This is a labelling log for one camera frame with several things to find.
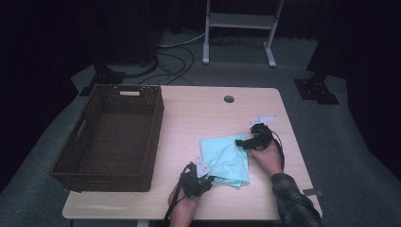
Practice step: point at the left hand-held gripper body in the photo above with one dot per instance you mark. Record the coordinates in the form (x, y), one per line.
(192, 184)

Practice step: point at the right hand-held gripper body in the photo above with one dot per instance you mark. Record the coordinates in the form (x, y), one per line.
(261, 135)

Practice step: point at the mint green t-shirt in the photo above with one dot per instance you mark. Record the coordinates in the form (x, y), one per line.
(225, 160)

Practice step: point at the brown wicker basket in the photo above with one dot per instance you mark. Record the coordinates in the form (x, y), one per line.
(119, 132)

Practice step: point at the person's left hand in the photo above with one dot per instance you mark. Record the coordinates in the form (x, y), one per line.
(184, 205)

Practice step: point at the person's right hand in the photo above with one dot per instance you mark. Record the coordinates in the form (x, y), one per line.
(268, 159)

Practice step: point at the black stand base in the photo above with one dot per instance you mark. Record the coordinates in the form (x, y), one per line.
(315, 91)
(105, 77)

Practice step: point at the grey tape strip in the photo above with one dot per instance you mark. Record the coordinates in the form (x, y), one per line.
(312, 192)

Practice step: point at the white metal stand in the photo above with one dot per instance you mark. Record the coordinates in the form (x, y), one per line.
(239, 20)

